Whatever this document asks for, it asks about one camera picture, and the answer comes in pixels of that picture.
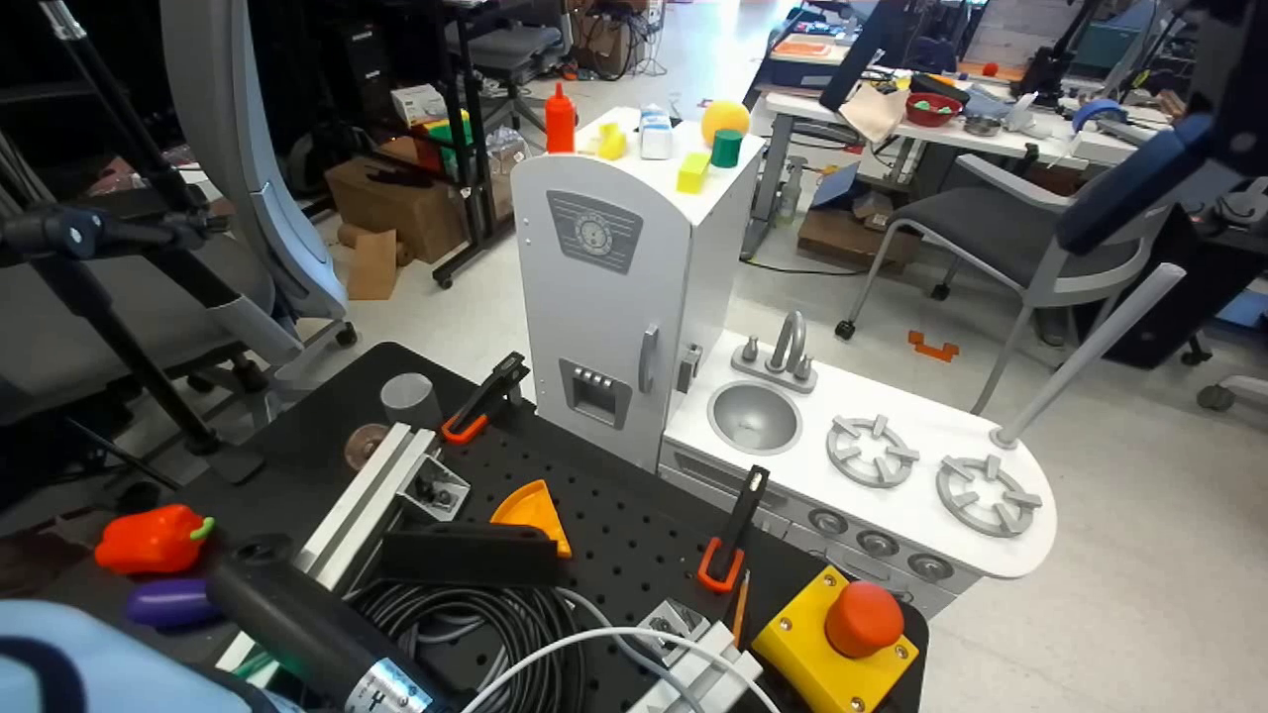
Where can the yellow round plush toy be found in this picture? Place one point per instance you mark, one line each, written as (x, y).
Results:
(721, 115)

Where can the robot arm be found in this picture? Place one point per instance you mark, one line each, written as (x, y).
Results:
(277, 603)

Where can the white toy kitchen cabinet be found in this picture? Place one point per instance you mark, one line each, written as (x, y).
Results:
(627, 286)

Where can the silver toy sink bowl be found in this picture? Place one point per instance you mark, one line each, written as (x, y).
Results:
(755, 417)

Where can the silver toy faucet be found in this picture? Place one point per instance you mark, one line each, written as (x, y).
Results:
(786, 362)

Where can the yellow toy banana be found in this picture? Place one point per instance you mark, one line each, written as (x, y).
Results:
(613, 140)

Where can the left toy stove burner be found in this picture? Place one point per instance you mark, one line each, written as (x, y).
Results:
(868, 452)

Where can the toy stove burner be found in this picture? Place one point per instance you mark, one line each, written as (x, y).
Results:
(985, 498)
(868, 452)

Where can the right toy stove burner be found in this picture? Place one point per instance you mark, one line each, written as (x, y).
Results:
(985, 498)

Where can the red toy bell pepper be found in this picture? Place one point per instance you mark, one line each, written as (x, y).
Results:
(158, 539)

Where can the purple toy eggplant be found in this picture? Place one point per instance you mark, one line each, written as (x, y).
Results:
(173, 603)

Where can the orange black clamp left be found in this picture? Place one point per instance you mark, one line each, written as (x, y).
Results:
(501, 386)

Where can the orange black clamp near sink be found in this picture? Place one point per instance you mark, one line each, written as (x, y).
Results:
(721, 555)

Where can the orange triangular wedge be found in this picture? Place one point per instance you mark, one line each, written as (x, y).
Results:
(536, 510)

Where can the yellow rectangular block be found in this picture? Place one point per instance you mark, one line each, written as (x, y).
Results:
(689, 170)

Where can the grey round disc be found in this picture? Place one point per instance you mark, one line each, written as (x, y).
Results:
(409, 395)

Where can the green hexagonal block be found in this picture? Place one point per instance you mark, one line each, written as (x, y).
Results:
(725, 149)

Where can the blue white milk carton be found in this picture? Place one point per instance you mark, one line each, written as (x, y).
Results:
(656, 136)

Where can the red ketchup bottle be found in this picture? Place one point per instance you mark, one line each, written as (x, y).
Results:
(559, 121)

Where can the cardboard box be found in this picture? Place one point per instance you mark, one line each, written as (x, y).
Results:
(430, 218)

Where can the aluminium extrusion bar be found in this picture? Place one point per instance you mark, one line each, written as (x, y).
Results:
(360, 506)

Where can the yellow emergency stop button box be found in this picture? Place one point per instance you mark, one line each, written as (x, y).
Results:
(837, 644)

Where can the white cluttered desk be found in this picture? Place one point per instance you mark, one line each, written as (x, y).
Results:
(980, 124)

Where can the grey office chair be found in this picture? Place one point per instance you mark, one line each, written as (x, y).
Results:
(1050, 252)

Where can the orange bracket on floor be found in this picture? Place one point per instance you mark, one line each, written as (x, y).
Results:
(938, 349)

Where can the black camera tripod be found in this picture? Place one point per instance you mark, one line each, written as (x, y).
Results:
(100, 252)

